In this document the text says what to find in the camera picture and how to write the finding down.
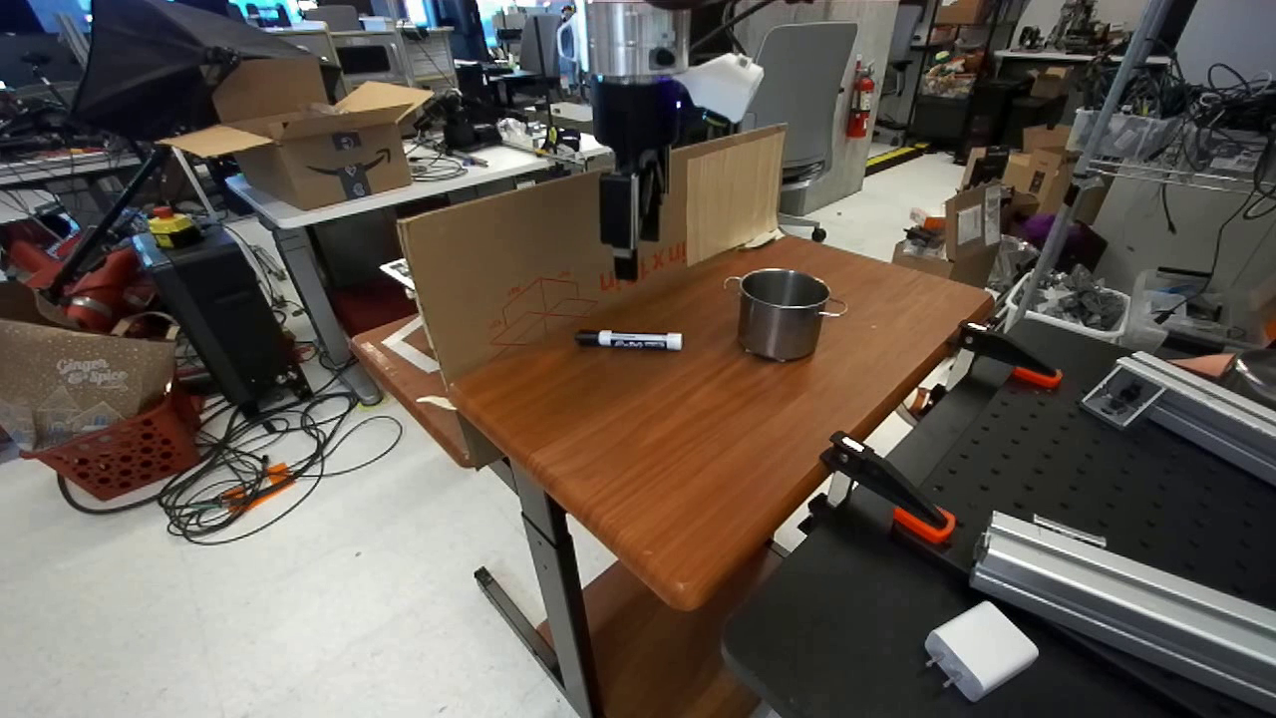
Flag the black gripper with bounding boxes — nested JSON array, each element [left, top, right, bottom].
[[590, 130, 671, 289]]

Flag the black and white marker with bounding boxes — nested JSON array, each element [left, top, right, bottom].
[[575, 328, 690, 357]]

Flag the small steel pot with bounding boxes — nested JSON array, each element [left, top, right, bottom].
[[720, 264, 851, 366]]

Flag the pale corrugated cardboard panel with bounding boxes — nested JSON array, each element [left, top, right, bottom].
[[667, 126, 788, 273]]

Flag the brown cardboard backdrop sheet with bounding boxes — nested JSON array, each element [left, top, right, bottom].
[[396, 164, 690, 390]]

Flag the brown wooden table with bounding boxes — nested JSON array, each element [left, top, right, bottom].
[[348, 237, 995, 718]]

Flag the white work table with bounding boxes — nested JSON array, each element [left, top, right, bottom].
[[218, 136, 570, 403]]

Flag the pale cardboard scrap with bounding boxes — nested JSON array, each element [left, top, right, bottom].
[[380, 317, 449, 378]]

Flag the red fire extinguisher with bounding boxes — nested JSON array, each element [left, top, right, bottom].
[[844, 55, 884, 144]]

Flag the open Amazon cardboard box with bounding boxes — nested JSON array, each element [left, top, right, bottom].
[[157, 55, 438, 212]]

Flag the orange black bar clamp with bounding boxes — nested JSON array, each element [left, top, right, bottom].
[[817, 433, 960, 551], [958, 318, 1069, 397]]

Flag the black equipment cabinet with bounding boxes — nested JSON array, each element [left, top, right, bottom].
[[130, 217, 291, 411]]

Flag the white plastic bin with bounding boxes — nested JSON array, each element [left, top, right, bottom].
[[1010, 273, 1132, 344]]

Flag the grey metal pole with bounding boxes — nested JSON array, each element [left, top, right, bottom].
[[1011, 0, 1177, 333]]

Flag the red yellow emergency stop button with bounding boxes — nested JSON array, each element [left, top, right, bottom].
[[141, 204, 206, 256]]

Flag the black fabric canopy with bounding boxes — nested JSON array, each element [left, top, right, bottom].
[[70, 0, 314, 144]]

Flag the white power adapter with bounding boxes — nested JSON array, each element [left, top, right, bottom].
[[920, 599, 1043, 707]]

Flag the red plastic equipment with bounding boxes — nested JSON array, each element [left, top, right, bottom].
[[0, 217, 165, 336]]

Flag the red plastic crate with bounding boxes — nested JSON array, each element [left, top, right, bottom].
[[30, 390, 203, 503]]

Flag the brown paper bag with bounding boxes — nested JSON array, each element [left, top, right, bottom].
[[0, 317, 179, 455]]

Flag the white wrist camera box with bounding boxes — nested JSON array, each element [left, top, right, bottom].
[[679, 51, 771, 132]]

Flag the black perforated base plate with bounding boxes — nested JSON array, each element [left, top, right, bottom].
[[720, 317, 1276, 718]]

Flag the black floor cables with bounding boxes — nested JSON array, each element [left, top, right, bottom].
[[57, 382, 409, 546]]

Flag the aluminium extrusion rail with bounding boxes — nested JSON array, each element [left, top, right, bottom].
[[1076, 346, 1276, 489], [970, 511, 1276, 716]]

